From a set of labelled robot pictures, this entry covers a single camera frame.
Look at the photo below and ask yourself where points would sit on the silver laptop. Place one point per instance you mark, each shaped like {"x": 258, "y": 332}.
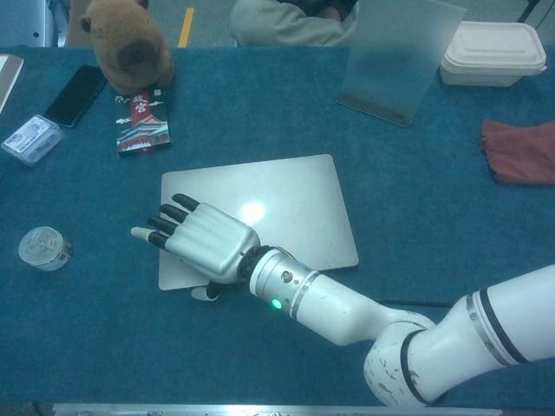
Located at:
{"x": 295, "y": 208}

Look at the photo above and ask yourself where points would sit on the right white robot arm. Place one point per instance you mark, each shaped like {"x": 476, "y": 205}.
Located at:
{"x": 338, "y": 312}

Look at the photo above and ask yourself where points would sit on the person in beige clothes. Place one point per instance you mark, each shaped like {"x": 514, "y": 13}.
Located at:
{"x": 277, "y": 26}

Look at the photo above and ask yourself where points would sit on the clear plastic case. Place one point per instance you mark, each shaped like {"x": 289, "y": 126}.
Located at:
{"x": 32, "y": 141}

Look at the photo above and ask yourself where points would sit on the grey metal cabinet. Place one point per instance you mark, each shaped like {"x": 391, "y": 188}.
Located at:
{"x": 26, "y": 21}

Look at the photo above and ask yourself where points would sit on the black smartphone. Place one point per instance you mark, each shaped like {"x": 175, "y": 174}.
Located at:
{"x": 76, "y": 96}

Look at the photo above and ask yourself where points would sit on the frosted acrylic sign stand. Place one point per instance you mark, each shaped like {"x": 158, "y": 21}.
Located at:
{"x": 390, "y": 65}

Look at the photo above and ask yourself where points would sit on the black red palace print box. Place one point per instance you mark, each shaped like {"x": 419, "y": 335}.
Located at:
{"x": 143, "y": 128}

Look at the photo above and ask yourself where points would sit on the white lidded food container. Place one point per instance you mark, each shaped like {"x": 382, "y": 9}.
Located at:
{"x": 490, "y": 56}

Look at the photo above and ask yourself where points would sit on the light wooden board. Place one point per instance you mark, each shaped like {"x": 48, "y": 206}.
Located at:
{"x": 8, "y": 73}

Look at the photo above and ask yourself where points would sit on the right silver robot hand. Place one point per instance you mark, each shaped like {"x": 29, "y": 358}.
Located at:
{"x": 212, "y": 242}

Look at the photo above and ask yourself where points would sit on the black tripod leg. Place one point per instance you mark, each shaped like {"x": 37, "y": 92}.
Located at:
{"x": 525, "y": 11}

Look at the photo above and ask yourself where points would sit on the teal tablecloth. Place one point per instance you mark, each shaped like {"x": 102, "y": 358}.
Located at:
{"x": 130, "y": 346}

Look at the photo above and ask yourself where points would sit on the red cloth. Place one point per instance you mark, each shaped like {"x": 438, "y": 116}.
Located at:
{"x": 520, "y": 151}

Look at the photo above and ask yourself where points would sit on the brown capybara plush toy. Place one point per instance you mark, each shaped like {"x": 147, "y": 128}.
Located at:
{"x": 126, "y": 43}

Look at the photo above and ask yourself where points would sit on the aluminium rail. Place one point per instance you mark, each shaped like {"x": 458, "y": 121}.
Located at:
{"x": 260, "y": 411}

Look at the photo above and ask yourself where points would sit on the clear round paper clip jar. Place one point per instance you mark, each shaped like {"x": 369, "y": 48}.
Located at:
{"x": 43, "y": 249}

